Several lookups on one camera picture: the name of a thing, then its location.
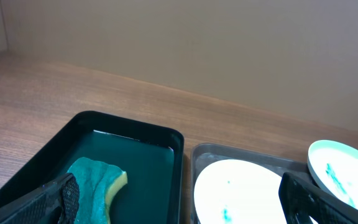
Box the grey metal tray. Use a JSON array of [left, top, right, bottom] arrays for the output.
[[191, 144, 313, 223]]

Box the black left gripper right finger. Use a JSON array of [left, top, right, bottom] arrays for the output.
[[278, 172, 358, 224]]

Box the green yellow sponge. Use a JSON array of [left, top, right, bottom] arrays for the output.
[[68, 157, 127, 224]]

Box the white plate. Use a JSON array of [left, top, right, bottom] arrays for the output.
[[194, 159, 287, 224], [307, 140, 358, 210]]

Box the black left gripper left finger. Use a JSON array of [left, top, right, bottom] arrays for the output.
[[0, 173, 80, 223]]

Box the black water tray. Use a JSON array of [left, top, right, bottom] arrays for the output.
[[0, 111, 184, 223]]

